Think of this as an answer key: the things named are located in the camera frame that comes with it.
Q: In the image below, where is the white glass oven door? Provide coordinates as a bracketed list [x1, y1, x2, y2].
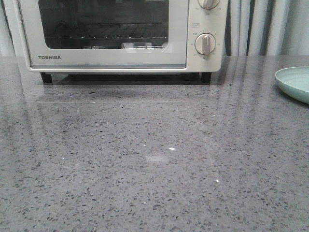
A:
[17, 0, 189, 69]

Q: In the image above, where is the upper beige oven knob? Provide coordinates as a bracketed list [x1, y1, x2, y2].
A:
[198, 0, 219, 10]

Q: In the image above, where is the light green round plate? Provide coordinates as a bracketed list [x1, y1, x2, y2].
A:
[275, 66, 309, 104]

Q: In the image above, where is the metal wire oven rack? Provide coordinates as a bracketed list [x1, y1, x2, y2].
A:
[45, 21, 169, 49]

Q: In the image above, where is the beige oven knob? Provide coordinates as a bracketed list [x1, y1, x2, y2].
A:
[198, 0, 219, 10]
[195, 33, 216, 56]

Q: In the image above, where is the grey pleated curtain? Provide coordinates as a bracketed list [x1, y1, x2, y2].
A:
[12, 0, 309, 56]

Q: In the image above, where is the white Toshiba toaster oven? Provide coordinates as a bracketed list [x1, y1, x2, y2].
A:
[14, 0, 228, 83]

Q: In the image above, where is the lower beige oven knob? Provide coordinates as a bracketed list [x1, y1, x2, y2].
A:
[195, 33, 216, 56]

